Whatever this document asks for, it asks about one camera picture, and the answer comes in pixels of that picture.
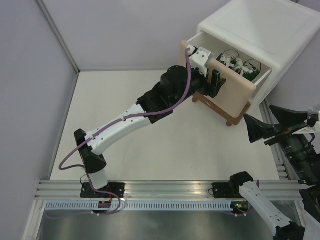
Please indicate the white cabinet shell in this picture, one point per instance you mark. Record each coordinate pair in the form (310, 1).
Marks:
(273, 32)

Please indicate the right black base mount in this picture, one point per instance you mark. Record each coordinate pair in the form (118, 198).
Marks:
(222, 190)

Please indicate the brown drawer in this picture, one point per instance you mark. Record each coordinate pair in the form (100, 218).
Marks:
(230, 121)

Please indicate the green sneaker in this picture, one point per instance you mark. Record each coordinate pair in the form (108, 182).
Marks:
(228, 58)
(249, 69)

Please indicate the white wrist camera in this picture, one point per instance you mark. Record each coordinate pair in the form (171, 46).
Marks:
(198, 58)
(313, 122)

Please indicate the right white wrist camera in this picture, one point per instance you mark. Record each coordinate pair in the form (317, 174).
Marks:
(313, 122)

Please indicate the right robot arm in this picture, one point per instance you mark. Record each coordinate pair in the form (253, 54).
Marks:
(281, 226)

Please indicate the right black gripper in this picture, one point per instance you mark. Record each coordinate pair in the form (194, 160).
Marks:
(286, 118)

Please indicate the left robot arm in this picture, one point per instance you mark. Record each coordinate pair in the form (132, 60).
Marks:
(175, 86)

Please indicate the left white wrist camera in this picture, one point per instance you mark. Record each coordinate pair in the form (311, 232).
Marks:
(198, 58)

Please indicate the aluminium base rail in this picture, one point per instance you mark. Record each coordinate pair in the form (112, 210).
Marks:
(166, 190)

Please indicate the beige drawer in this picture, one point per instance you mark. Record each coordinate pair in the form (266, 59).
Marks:
(237, 91)

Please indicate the right aluminium frame rail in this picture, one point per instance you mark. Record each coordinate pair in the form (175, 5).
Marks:
(268, 118)

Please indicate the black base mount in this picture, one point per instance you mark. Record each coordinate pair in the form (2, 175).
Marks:
(222, 190)
(117, 188)

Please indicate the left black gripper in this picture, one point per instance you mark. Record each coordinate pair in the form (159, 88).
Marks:
(208, 89)

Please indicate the white slotted cable duct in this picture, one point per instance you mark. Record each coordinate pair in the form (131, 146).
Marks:
(132, 205)

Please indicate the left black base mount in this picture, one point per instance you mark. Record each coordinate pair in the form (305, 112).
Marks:
(117, 188)

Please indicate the left corner aluminium post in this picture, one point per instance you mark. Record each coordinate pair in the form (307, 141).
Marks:
(57, 34)

